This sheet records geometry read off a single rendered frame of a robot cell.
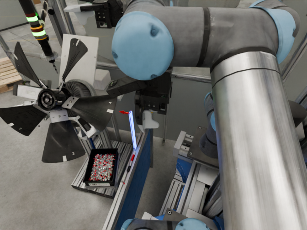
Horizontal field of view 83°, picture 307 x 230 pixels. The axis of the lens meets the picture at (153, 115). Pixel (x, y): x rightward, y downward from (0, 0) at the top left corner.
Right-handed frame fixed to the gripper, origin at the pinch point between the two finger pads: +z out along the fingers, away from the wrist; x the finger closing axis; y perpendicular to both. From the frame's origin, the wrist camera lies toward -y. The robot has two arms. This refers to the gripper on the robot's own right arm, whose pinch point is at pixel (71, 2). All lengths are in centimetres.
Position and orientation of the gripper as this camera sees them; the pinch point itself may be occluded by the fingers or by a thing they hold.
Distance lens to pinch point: 78.0
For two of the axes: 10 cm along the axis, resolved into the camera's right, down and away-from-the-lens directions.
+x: 0.7, -7.2, 6.9
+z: -10.0, -0.5, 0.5
